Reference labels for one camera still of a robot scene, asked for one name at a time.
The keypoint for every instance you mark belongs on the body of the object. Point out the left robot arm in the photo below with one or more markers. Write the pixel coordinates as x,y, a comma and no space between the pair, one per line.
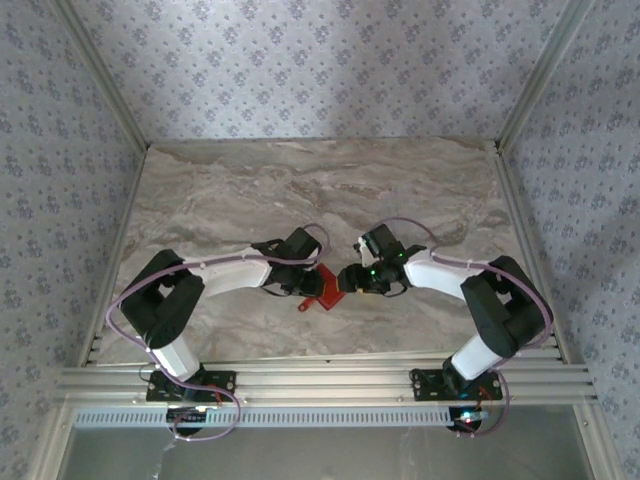
235,272

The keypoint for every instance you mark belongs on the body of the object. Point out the black controller board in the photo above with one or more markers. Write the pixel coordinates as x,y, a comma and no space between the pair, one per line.
467,416
192,414

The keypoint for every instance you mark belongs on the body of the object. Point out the aluminium mounting rail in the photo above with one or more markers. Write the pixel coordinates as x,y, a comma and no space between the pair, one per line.
325,380

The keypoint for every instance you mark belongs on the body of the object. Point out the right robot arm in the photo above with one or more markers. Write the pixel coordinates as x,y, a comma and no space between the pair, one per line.
435,272

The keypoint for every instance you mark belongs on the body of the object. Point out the aluminium side rail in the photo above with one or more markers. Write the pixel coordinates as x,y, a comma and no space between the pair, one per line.
116,255
527,250

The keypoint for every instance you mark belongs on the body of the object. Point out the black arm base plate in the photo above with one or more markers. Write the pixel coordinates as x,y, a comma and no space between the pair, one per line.
425,385
225,382

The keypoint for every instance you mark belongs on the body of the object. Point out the aluminium frame post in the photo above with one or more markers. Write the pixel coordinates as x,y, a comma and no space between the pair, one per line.
100,70
545,70

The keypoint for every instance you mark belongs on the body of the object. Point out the red leather card holder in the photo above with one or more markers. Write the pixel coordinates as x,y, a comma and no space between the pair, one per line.
332,300

